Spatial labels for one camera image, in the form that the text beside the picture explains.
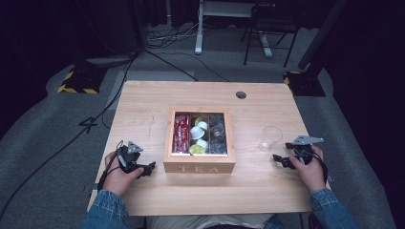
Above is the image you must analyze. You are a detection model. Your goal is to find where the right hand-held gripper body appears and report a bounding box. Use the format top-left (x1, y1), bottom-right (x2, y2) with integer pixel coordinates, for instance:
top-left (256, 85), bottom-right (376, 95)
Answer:
top-left (290, 135), bottom-right (325, 166)

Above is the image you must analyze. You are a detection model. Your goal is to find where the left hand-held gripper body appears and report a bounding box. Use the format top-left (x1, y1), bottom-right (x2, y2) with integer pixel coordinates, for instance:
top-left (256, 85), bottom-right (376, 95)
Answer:
top-left (117, 140), bottom-right (144, 175)

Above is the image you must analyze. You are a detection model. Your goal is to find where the wooden tea box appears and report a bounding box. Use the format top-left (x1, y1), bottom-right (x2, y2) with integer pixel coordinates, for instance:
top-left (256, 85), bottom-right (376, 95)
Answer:
top-left (162, 107), bottom-right (237, 175)

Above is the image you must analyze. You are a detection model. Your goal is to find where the person's left hand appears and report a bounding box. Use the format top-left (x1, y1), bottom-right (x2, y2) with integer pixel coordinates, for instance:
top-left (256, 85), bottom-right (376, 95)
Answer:
top-left (102, 152), bottom-right (145, 198)

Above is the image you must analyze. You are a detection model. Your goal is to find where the person's right hand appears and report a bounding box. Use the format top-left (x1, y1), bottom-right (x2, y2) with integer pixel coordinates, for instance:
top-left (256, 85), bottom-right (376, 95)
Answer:
top-left (288, 145), bottom-right (328, 195)

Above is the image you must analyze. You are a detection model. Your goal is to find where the clear plastic cup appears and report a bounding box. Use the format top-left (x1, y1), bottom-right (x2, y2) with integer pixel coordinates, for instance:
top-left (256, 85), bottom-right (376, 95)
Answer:
top-left (259, 125), bottom-right (284, 153)

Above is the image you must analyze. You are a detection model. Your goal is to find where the stack of red packets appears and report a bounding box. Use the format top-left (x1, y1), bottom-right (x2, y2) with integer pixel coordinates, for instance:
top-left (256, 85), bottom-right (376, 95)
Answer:
top-left (172, 113), bottom-right (191, 155)

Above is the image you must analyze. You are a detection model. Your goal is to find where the large white capsule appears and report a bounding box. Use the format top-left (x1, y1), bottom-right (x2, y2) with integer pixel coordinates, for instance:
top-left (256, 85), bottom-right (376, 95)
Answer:
top-left (190, 126), bottom-right (205, 140)

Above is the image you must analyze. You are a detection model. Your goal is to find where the yellow-black striped stand base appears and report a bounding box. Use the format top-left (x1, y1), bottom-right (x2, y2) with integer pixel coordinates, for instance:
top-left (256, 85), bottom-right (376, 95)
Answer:
top-left (283, 70), bottom-right (327, 97)
top-left (56, 65), bottom-right (108, 95)

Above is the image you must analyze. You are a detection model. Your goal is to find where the pile of dark packets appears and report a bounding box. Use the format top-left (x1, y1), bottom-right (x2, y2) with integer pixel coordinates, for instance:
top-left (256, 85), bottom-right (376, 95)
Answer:
top-left (208, 114), bottom-right (228, 156)

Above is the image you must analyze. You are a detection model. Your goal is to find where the grey flat stand base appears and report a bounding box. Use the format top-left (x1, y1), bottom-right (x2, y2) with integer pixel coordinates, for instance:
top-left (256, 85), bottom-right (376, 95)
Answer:
top-left (85, 54), bottom-right (139, 67)

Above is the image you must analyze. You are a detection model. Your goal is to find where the dark slanted pole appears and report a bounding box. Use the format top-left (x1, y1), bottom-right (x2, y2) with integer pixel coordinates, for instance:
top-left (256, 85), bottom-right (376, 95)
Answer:
top-left (297, 0), bottom-right (351, 71)

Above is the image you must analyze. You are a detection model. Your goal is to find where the black chair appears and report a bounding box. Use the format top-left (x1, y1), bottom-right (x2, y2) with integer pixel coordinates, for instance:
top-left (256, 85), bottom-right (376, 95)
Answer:
top-left (241, 2), bottom-right (302, 69)

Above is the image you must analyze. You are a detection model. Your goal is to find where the black stand column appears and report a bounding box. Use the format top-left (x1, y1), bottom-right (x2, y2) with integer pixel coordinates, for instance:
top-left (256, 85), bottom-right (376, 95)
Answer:
top-left (128, 0), bottom-right (146, 52)

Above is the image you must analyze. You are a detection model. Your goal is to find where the right hand-held gripper black cable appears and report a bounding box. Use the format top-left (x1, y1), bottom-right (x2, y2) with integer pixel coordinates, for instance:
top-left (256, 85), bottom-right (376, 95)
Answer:
top-left (313, 152), bottom-right (330, 185)

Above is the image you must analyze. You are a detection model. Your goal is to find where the hand-held gripper black cable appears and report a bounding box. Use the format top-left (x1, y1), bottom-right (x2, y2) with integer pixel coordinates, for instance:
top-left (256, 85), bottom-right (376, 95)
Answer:
top-left (96, 139), bottom-right (125, 192)
top-left (313, 152), bottom-right (330, 185)

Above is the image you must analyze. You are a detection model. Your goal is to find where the left hand-held gripper black cable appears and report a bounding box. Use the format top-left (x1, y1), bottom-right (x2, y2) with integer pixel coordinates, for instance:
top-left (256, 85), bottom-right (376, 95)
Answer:
top-left (96, 139), bottom-right (125, 192)

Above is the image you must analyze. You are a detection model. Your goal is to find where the long black floor cable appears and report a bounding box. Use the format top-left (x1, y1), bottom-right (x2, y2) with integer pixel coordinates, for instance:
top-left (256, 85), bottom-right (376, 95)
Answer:
top-left (0, 52), bottom-right (139, 222)

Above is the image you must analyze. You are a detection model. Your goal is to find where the thick black floor cable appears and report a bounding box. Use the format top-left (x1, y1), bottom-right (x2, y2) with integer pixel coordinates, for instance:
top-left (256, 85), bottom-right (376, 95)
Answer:
top-left (141, 47), bottom-right (199, 82)

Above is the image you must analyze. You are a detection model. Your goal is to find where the thin black floor cable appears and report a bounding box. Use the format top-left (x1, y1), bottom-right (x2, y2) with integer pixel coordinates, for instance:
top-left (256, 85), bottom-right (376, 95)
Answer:
top-left (158, 52), bottom-right (231, 83)

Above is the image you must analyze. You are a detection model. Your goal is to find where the bundle of floor cables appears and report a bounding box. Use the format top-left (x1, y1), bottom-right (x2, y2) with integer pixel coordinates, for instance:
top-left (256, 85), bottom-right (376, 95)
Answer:
top-left (145, 22), bottom-right (200, 50)

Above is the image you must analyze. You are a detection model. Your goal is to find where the white desk frame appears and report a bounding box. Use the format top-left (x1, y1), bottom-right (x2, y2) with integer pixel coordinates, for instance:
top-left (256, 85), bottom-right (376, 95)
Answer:
top-left (194, 0), bottom-right (275, 58)

